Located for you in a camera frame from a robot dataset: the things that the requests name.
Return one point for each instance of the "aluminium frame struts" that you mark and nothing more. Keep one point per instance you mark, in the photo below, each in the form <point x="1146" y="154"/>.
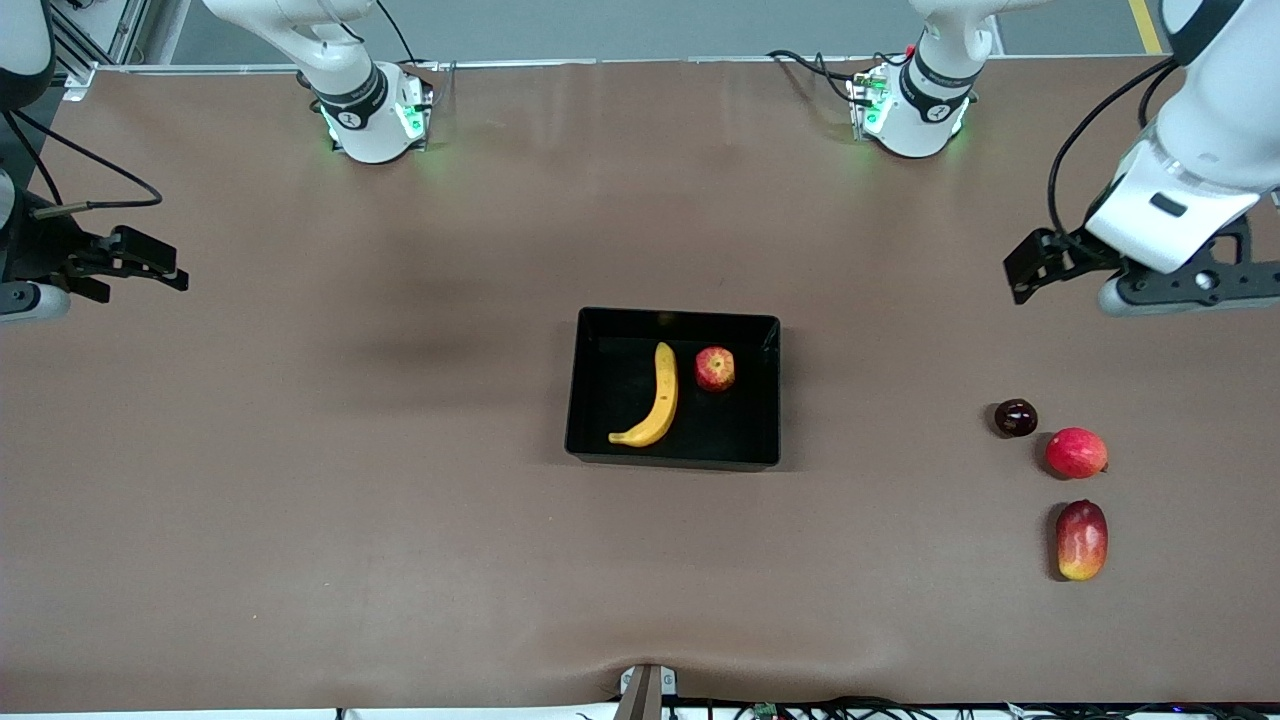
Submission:
<point x="130" y="30"/>

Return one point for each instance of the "red yellow mango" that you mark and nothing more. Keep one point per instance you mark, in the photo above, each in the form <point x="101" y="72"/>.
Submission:
<point x="1082" y="540"/>

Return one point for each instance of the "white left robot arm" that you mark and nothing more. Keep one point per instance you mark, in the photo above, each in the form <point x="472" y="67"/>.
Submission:
<point x="1210" y="130"/>

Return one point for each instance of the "round red peach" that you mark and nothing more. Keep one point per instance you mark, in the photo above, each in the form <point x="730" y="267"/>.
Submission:
<point x="1076" y="453"/>

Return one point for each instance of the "dark purple plum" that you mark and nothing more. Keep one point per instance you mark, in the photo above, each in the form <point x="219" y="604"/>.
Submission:
<point x="1016" y="418"/>

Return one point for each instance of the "yellow banana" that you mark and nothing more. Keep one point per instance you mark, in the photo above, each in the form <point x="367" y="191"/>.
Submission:
<point x="662" y="400"/>

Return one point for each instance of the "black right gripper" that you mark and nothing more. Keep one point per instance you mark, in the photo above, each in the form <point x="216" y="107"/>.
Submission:
<point x="42" y="250"/>

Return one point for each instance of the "small green circuit board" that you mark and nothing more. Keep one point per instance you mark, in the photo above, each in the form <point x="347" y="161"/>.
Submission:
<point x="767" y="712"/>

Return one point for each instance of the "metal table edge clamp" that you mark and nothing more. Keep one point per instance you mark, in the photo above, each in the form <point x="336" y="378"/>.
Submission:
<point x="645" y="690"/>

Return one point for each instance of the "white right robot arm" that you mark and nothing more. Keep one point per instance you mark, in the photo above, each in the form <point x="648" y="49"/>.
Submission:
<point x="370" y="130"/>

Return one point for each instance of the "brown table mat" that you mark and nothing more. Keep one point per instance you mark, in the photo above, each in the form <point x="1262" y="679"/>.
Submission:
<point x="400" y="560"/>

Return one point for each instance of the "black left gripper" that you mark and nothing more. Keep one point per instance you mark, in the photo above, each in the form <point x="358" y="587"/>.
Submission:
<point x="1077" y="251"/>

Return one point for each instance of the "black plastic box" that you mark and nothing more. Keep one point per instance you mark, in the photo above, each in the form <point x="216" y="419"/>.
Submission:
<point x="620" y="330"/>

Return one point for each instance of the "red yellow apple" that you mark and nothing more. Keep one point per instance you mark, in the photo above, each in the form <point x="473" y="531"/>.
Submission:
<point x="715" y="368"/>

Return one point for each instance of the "metal corner bracket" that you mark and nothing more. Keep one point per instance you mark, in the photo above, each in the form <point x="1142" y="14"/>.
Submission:
<point x="80" y="82"/>

